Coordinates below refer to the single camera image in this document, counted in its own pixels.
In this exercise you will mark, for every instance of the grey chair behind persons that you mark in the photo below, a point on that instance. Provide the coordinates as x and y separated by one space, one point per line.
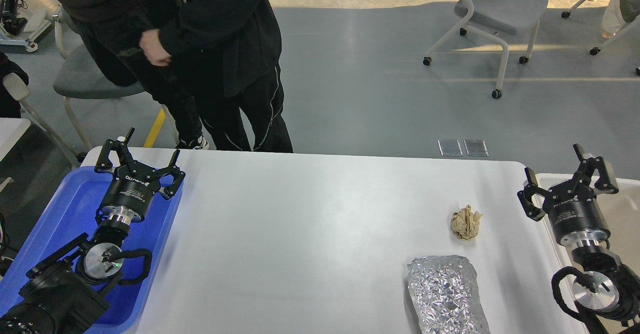
80 78

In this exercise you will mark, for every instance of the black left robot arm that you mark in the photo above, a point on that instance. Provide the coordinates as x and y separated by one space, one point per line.
88 265

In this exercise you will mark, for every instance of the white side table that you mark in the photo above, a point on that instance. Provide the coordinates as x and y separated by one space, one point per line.
11 130

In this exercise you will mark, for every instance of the metal floor plate left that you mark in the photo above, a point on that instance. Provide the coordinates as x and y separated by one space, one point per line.
450 148

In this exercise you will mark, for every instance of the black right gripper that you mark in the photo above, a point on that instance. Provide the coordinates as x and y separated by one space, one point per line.
573 217

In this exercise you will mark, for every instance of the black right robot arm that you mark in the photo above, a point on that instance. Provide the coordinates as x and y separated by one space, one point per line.
602 287

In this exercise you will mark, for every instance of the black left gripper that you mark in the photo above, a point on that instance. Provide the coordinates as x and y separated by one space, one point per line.
131 192

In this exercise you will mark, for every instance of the metal floor plate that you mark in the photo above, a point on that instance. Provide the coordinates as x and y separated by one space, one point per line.
476 148
450 148

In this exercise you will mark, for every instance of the white equipment stand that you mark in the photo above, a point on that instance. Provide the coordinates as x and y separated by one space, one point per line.
21 26

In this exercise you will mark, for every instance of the beige plastic bin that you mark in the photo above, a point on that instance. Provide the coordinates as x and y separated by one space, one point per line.
622 215

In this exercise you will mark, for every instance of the person in dark trousers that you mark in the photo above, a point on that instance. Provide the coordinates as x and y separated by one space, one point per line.
111 31

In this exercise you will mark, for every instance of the white chair at left edge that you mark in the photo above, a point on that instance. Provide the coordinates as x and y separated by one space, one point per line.
14 84

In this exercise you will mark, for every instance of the aluminium foil sheet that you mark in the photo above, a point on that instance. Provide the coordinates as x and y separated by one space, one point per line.
445 295

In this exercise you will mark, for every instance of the metal floor plate right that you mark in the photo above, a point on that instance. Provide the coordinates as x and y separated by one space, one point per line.
476 148

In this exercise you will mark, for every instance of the grey white office chair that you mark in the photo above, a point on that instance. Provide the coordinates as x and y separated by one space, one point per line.
488 18

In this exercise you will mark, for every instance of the person in black jacket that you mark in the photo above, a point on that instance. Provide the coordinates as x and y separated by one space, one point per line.
226 53

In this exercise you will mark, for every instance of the crumpled brown paper ball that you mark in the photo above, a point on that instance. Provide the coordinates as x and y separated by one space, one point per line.
465 223

